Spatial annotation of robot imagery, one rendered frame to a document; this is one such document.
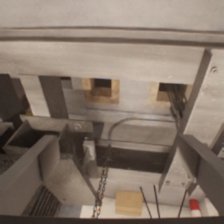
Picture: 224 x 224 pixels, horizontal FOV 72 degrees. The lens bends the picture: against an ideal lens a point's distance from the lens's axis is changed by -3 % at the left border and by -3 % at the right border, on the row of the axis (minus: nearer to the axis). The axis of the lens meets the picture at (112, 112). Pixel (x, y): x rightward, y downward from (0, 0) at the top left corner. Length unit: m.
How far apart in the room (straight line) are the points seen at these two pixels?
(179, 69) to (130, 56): 0.19
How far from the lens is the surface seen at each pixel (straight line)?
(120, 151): 1.27
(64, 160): 0.68
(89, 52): 0.64
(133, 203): 2.80
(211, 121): 0.82
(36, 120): 0.93
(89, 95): 1.53
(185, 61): 0.64
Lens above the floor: 1.24
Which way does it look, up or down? 51 degrees down
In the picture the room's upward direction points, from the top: 167 degrees counter-clockwise
